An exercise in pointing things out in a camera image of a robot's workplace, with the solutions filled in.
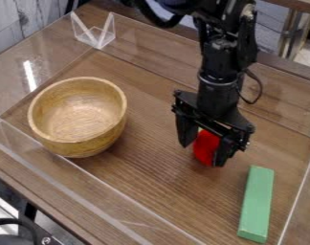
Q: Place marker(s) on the clear acrylic corner bracket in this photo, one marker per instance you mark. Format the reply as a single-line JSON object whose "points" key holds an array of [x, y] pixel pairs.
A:
{"points": [[95, 37]]}

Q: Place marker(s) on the metal table leg background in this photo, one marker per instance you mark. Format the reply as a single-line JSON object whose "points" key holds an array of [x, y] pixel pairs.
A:
{"points": [[295, 30]]}

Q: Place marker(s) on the red felt strawberry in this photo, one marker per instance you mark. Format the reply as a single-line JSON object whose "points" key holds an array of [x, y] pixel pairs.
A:
{"points": [[204, 147]]}

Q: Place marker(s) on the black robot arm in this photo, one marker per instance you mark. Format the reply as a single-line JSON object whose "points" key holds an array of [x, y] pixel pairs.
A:
{"points": [[226, 24]]}

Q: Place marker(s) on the wooden bowl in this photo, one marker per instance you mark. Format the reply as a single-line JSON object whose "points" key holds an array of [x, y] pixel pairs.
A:
{"points": [[78, 115]]}

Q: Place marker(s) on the green rectangular block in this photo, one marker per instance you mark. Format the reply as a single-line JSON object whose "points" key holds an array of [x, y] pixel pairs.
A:
{"points": [[255, 210]]}

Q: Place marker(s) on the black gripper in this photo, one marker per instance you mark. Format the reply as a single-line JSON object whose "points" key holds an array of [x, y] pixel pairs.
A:
{"points": [[211, 109]]}

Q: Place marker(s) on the clear acrylic tray wall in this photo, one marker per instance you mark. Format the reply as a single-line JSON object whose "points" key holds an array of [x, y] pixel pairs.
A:
{"points": [[95, 211]]}

